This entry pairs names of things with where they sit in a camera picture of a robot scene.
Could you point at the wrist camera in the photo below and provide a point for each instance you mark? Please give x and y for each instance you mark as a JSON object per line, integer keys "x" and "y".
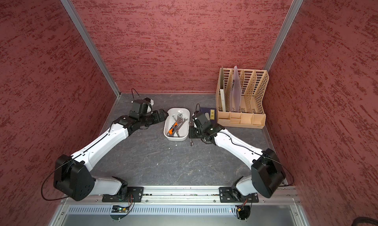
{"x": 141, "y": 107}
{"x": 200, "y": 119}

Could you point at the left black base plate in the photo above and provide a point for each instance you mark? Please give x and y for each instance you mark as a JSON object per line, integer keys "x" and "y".
{"x": 129, "y": 194}

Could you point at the white booklet in organizer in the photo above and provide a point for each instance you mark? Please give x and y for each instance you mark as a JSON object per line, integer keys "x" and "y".
{"x": 222, "y": 98}

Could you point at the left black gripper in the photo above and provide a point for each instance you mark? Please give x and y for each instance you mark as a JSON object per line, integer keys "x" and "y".
{"x": 157, "y": 119}

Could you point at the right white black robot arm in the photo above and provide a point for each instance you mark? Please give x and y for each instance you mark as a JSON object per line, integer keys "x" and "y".
{"x": 266, "y": 169}

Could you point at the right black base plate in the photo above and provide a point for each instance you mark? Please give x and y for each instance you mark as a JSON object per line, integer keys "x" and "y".
{"x": 231, "y": 195}

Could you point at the dark blue notebook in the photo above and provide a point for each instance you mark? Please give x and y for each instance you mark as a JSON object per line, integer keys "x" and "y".
{"x": 210, "y": 113}

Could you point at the large silver combination wrench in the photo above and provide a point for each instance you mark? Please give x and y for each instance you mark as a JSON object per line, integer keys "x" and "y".
{"x": 180, "y": 120}

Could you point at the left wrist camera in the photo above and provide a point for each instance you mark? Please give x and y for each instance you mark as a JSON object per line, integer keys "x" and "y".
{"x": 141, "y": 107}

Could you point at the tan plastic file organizer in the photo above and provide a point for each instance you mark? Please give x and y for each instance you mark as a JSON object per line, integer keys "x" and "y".
{"x": 253, "y": 84}

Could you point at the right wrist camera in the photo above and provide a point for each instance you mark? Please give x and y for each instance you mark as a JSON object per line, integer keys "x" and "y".
{"x": 200, "y": 119}

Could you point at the translucent plastic folder sheet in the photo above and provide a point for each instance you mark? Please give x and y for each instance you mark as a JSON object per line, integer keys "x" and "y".
{"x": 236, "y": 92}

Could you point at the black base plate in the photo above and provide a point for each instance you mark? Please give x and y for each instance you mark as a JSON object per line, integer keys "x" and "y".
{"x": 129, "y": 194}
{"x": 231, "y": 195}

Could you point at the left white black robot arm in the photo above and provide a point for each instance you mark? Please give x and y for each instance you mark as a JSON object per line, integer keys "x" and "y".
{"x": 72, "y": 175}

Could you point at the orange handled adjustable wrench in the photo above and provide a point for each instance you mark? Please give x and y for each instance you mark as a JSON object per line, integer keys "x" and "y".
{"x": 172, "y": 131}

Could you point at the aluminium front rail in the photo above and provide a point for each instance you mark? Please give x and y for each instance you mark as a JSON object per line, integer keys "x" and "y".
{"x": 208, "y": 195}

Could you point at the white plastic storage tray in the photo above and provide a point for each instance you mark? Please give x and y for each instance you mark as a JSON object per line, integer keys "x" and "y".
{"x": 171, "y": 119}

